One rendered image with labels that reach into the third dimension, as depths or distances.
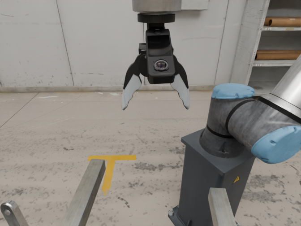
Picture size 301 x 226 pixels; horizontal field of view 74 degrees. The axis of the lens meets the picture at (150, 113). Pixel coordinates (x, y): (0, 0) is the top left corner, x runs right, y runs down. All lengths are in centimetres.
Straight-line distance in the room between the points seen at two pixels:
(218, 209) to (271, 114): 37
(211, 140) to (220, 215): 50
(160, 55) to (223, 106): 47
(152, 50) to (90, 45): 244
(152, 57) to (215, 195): 28
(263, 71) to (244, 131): 255
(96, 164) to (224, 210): 26
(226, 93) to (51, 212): 125
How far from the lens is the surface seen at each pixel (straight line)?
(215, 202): 41
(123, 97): 43
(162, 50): 36
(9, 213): 23
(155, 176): 157
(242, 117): 72
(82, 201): 39
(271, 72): 329
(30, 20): 299
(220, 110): 78
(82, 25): 277
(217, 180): 89
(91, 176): 43
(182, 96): 44
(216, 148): 86
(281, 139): 66
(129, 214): 139
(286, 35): 321
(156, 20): 38
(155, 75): 32
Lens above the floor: 117
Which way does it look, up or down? 30 degrees down
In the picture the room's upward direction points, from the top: straight up
